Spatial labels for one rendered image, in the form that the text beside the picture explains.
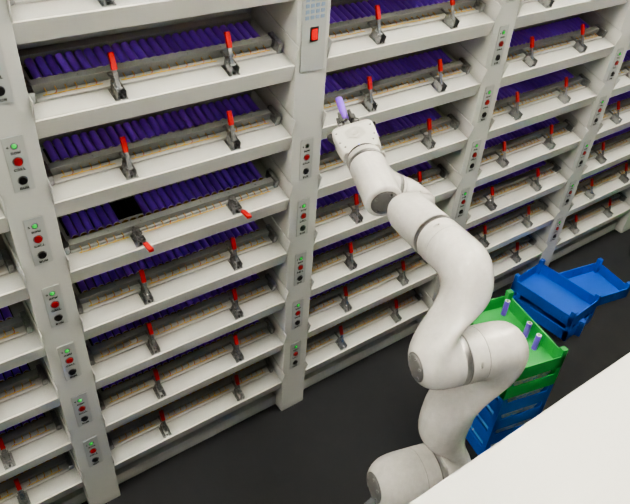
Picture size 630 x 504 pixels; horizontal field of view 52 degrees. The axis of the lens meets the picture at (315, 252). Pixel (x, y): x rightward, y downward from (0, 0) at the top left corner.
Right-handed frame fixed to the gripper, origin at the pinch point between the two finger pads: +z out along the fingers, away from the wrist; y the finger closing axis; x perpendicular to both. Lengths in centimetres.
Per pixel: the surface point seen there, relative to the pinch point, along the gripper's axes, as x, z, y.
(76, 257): 5, -14, 71
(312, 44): -16.6, 9.7, 3.2
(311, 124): 4.3, 8.2, 7.9
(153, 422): 80, -15, 81
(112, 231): 5, -9, 62
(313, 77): -8.1, 9.6, 4.6
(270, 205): 20.9, 1.4, 24.3
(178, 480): 98, -27, 80
